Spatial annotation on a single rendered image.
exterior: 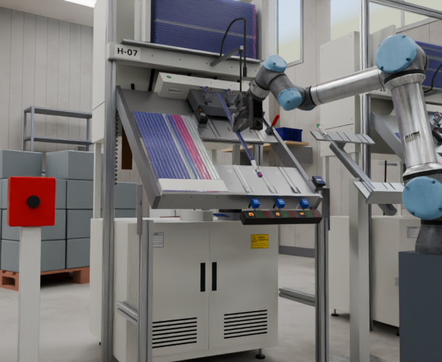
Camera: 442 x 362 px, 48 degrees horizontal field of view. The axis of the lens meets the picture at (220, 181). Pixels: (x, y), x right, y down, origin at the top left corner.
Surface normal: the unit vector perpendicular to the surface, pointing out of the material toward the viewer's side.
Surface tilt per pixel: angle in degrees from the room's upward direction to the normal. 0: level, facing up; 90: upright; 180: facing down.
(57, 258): 90
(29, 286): 90
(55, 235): 90
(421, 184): 97
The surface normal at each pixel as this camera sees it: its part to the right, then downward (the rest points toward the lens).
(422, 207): -0.58, 0.09
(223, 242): 0.45, -0.04
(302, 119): -0.80, -0.03
